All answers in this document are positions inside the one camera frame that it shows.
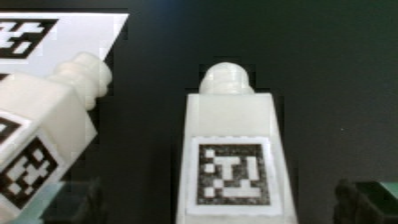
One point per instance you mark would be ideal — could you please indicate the paper sheet with markers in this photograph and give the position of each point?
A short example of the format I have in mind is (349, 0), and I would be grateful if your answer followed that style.
(47, 36)

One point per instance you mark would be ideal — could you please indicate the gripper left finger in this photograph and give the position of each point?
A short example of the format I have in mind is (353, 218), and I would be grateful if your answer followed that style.
(69, 204)

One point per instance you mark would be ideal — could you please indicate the white leg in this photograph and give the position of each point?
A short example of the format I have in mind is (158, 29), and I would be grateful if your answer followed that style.
(236, 190)
(47, 128)

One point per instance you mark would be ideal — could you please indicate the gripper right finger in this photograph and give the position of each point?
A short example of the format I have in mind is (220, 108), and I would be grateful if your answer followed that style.
(367, 202)

